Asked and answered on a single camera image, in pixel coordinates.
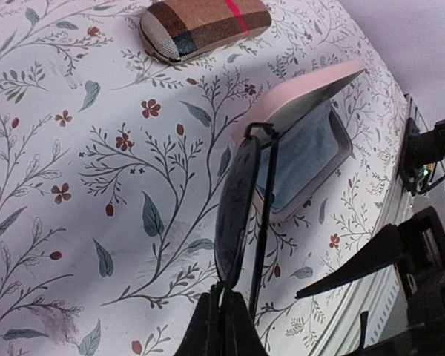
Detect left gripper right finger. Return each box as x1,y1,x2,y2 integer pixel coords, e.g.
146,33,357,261
222,291,267,356

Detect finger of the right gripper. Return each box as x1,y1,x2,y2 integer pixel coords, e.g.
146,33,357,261
295,224,406,299

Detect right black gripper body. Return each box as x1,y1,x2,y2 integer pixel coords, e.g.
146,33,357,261
337,207,445,356

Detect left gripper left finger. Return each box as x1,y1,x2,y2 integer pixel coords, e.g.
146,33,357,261
174,291,221,356

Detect blue cleaning cloth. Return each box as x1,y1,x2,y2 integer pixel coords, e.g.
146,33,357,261
271,100,338,212

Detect pink translucent plastic cup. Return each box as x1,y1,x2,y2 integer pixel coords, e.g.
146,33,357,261
248,60,365,223

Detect black sunglasses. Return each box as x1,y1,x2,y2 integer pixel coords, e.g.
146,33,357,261
214,122,279,319

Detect brown striped glasses case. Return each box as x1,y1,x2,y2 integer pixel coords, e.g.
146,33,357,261
139,0,271,65

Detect floral patterned table mat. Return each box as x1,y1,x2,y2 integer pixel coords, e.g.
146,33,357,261
0,1,407,355

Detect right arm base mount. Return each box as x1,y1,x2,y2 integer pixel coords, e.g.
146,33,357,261
397,118,445,196

